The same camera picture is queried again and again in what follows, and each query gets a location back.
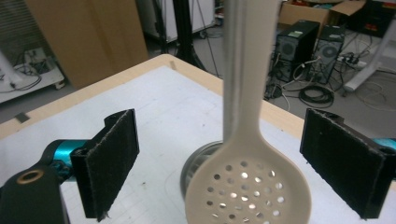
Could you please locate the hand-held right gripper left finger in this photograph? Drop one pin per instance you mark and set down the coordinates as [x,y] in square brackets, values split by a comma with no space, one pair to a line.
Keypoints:
[109,165]

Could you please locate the wide open cardboard box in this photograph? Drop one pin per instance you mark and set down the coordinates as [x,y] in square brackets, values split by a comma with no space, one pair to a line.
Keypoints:
[305,14]

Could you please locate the beige slotted spoon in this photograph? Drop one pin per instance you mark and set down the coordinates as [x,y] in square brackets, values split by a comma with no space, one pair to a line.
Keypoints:
[252,93]

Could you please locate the white desk leg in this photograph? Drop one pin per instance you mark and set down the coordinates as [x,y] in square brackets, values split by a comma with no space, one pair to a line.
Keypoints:
[370,70]

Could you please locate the white power strip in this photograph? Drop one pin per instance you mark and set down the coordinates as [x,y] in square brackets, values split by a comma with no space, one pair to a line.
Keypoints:
[355,63]

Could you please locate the black tripod stand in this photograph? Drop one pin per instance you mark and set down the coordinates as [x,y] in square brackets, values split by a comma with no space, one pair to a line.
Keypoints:
[185,31]

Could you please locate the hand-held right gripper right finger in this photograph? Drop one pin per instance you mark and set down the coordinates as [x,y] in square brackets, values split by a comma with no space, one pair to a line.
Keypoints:
[342,158]

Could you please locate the white low platform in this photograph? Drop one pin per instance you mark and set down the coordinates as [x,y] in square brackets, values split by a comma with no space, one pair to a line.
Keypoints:
[31,84]

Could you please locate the brown board panel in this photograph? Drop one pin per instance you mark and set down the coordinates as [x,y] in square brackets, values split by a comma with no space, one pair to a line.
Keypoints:
[93,40]

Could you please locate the black computer tower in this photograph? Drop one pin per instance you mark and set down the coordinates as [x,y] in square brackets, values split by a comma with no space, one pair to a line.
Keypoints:
[292,46]
[330,53]

